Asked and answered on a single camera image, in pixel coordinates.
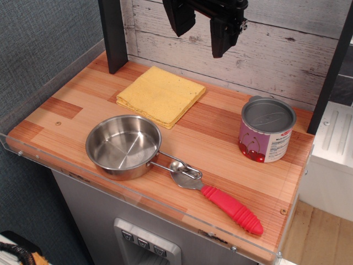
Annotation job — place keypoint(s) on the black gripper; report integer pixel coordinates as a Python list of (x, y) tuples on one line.
[(227, 20)]

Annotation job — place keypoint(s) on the yellow cloth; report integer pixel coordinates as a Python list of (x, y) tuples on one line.
[(160, 96)]

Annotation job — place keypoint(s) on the cherry label tin can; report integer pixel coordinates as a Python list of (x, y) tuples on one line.
[(265, 129)]

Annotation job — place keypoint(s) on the small steel saucepan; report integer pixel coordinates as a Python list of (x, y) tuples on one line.
[(127, 146)]

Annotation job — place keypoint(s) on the clear acrylic table guard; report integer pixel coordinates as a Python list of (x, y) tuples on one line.
[(30, 196)]

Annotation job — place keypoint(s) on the white toy sink unit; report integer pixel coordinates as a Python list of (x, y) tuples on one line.
[(327, 181)]

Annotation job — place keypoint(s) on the grey toy fridge cabinet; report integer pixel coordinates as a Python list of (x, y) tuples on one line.
[(94, 212)]

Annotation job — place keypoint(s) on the silver dispenser button panel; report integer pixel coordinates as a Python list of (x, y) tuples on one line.
[(139, 246)]

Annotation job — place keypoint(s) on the black and orange object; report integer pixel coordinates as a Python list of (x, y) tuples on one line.
[(15, 249)]

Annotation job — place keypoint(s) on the left dark vertical post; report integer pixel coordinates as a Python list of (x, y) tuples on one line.
[(114, 34)]

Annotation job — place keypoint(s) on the dark vertical post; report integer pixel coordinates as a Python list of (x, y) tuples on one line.
[(333, 71), (114, 34)]

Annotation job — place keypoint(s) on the right dark vertical post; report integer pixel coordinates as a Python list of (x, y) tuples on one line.
[(333, 71)]

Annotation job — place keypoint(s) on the spoon with red handle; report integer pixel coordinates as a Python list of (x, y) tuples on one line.
[(186, 177)]

